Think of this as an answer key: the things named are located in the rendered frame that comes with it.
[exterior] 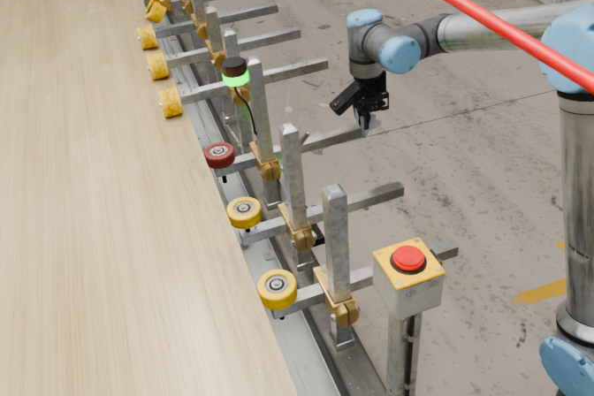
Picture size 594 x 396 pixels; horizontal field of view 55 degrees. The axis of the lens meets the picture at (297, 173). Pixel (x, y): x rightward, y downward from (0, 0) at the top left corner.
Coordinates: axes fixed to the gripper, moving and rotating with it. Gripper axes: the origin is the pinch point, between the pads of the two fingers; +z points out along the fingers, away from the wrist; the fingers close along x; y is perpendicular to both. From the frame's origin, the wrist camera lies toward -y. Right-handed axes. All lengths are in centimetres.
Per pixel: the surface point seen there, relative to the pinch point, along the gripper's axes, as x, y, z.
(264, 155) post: -6.1, -30.5, -7.4
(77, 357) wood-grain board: -52, -80, -9
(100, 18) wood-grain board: 113, -65, -9
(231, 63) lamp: -4.8, -34.3, -35.0
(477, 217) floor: 27, 65, 84
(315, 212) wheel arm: -26.1, -24.3, -0.9
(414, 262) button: -82, -28, -41
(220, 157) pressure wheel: -4.0, -41.8, -9.1
